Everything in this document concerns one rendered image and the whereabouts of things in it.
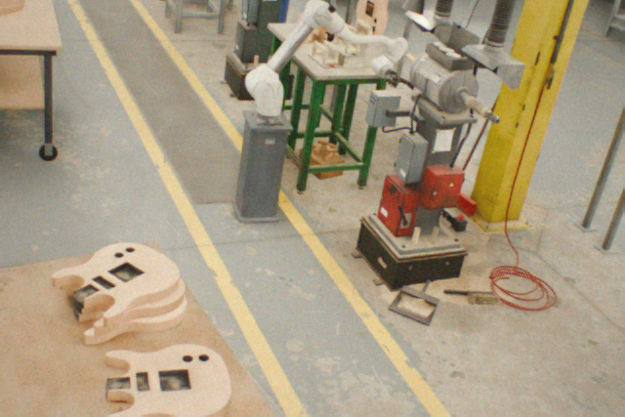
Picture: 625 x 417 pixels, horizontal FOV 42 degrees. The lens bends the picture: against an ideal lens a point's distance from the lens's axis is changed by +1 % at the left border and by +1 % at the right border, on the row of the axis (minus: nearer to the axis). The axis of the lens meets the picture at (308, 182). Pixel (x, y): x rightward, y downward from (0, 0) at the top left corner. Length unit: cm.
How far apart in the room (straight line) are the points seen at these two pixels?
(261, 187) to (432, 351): 158
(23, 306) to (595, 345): 331
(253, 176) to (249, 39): 222
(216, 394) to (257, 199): 279
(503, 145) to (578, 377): 176
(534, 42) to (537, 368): 210
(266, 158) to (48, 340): 259
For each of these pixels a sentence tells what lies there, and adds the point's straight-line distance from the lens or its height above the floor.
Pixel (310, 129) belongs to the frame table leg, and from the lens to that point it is 564.
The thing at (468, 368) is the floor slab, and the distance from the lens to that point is 463.
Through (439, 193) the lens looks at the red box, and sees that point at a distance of 482.
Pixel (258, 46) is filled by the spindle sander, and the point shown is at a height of 46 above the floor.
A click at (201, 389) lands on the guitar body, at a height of 94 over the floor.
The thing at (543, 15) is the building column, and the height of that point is 156.
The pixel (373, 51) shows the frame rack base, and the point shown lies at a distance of 577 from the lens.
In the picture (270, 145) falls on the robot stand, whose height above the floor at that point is 57.
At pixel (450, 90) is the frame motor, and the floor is 128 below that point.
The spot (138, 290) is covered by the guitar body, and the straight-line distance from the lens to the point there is 302.
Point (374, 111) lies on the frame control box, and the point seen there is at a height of 102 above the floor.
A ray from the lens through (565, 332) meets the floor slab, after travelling 518.
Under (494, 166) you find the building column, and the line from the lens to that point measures 590.
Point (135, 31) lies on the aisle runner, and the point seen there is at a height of 0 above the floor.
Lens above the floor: 282
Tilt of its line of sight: 28 degrees down
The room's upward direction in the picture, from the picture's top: 9 degrees clockwise
